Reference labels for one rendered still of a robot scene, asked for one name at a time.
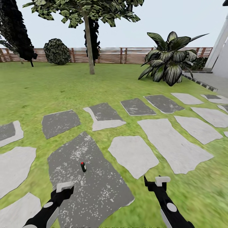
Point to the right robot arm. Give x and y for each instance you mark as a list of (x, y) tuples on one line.
[(169, 212)]

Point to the insectifuge atomizer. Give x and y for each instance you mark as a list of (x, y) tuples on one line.
[(83, 167)]

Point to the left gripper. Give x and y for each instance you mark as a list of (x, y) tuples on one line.
[(63, 195)]

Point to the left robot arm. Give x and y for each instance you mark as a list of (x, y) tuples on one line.
[(46, 217)]

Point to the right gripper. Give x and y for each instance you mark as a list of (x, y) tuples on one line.
[(153, 187)]

